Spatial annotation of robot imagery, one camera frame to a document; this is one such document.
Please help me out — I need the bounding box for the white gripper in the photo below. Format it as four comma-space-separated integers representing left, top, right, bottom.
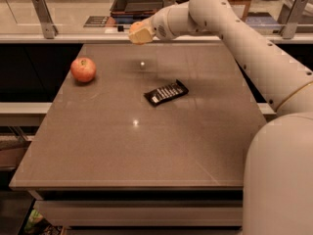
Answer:
128, 2, 203, 45

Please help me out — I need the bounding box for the orange fruit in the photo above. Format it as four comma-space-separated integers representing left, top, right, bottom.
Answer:
129, 22, 145, 33

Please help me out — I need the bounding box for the black snack bar wrapper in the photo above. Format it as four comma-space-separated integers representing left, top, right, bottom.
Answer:
144, 80, 189, 107

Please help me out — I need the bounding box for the left metal glass bracket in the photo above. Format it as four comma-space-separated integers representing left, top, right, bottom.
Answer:
31, 0, 59, 39

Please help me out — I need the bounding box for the right metal glass bracket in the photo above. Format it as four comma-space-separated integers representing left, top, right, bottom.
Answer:
281, 0, 308, 39

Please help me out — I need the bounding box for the grey open tray bin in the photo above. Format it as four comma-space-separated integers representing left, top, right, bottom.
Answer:
111, 0, 164, 17

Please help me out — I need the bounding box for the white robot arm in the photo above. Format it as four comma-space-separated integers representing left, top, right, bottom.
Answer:
129, 0, 313, 235

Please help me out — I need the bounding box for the red apple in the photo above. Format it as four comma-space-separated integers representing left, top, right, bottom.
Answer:
70, 57, 97, 82

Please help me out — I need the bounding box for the middle metal glass bracket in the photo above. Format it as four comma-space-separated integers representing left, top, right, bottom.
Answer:
163, 0, 175, 7

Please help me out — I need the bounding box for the metal glass bracket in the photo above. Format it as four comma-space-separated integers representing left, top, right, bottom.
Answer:
31, 0, 59, 39
163, 0, 175, 7
281, 0, 308, 39

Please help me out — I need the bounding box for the green bag under table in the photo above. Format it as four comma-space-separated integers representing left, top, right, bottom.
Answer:
22, 210, 43, 234

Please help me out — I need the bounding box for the grey table drawer front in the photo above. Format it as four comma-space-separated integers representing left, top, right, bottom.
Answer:
34, 201, 243, 227

